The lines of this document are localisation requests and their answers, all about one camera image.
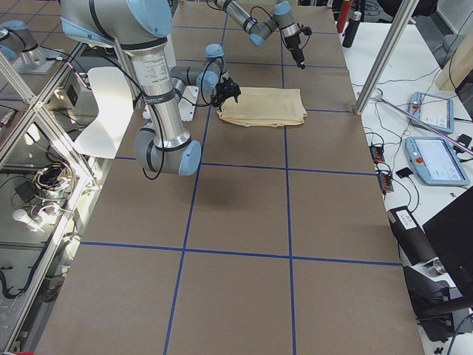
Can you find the upper blue teach pendant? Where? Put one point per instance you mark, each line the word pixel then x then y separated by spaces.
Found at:
pixel 433 110

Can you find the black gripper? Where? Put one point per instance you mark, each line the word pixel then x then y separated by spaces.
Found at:
pixel 222 92
pixel 294 45

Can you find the red bottle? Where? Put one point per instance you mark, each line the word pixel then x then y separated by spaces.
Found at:
pixel 343 15

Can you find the aluminium frame post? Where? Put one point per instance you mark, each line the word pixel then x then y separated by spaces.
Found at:
pixel 394 34

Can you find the cream long sleeve shirt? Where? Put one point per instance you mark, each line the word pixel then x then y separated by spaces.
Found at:
pixel 260 106

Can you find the lower blue teach pendant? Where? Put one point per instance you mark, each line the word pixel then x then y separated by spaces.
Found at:
pixel 434 162

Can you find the black monitor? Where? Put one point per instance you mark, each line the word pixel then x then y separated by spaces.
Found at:
pixel 450 234

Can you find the black water bottle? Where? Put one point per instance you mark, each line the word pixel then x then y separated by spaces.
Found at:
pixel 351 30

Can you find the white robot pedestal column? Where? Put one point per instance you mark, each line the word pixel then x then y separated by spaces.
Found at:
pixel 184 100

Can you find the brown cardboard roll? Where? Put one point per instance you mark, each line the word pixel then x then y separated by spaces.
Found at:
pixel 410 235

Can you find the blue teach pendant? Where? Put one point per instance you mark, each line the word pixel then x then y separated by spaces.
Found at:
pixel 434 162
pixel 433 110

